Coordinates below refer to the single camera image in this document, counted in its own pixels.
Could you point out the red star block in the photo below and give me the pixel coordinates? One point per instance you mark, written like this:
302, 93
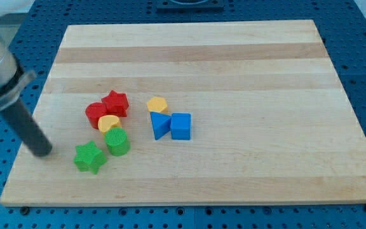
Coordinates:
116, 103

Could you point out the wooden board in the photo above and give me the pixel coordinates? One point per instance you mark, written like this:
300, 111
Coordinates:
271, 123

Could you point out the blue cube block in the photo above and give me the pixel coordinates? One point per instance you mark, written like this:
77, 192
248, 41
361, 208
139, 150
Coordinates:
180, 126

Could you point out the blue triangle block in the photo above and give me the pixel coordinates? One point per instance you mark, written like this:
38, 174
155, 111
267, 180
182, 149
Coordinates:
160, 124

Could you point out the green star block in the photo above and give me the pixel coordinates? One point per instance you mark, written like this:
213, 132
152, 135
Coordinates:
89, 157

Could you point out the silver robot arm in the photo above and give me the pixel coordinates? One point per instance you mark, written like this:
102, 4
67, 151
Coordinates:
8, 64

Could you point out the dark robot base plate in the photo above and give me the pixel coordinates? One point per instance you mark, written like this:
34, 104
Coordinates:
167, 5

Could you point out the red cylinder block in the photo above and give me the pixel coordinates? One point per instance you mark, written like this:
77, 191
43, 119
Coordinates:
94, 112

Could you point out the yellow hexagon block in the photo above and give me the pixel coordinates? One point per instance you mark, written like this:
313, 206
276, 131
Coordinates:
157, 104

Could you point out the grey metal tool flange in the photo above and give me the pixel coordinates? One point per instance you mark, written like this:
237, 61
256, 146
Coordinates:
10, 92

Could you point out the yellow heart block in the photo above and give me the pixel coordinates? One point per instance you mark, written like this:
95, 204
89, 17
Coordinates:
107, 122

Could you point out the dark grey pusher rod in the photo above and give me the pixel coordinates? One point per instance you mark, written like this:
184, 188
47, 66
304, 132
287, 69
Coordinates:
21, 121

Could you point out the green cylinder block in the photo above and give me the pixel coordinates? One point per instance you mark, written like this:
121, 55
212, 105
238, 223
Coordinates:
117, 141

